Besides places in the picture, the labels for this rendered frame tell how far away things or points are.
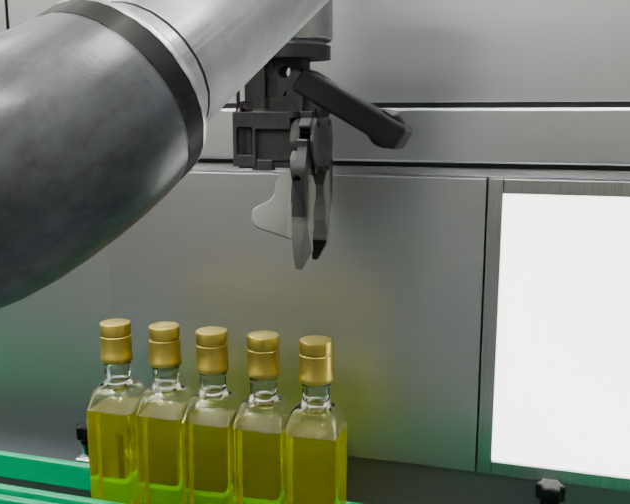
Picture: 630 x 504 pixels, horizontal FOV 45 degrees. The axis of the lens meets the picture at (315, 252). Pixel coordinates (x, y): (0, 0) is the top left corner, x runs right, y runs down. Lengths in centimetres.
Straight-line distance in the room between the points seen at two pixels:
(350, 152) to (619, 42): 30
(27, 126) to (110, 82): 4
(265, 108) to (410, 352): 33
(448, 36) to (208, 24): 53
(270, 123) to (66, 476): 53
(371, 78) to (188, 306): 36
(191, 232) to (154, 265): 7
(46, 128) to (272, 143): 44
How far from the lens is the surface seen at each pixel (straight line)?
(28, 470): 105
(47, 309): 111
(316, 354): 77
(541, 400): 90
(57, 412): 115
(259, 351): 79
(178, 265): 96
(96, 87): 32
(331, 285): 89
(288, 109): 74
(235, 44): 39
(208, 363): 81
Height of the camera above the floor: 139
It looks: 10 degrees down
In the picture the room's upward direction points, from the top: straight up
